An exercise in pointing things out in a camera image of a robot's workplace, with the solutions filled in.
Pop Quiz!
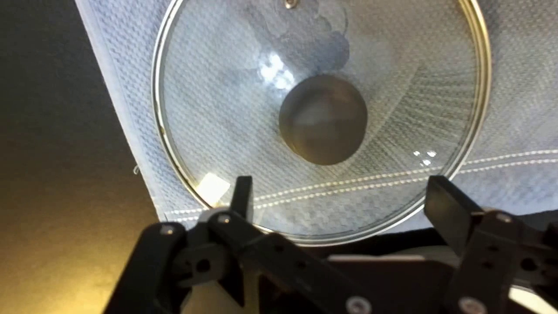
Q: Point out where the glass lid with grey knob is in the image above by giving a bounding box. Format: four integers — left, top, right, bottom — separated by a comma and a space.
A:
152, 0, 494, 250

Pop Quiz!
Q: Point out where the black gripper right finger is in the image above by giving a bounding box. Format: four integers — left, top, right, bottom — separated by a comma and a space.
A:
424, 175, 558, 314

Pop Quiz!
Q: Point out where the light blue cloth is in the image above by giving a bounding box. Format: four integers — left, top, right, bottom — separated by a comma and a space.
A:
76, 0, 558, 235

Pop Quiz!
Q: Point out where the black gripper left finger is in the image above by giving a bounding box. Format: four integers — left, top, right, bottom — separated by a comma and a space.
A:
104, 175, 374, 314

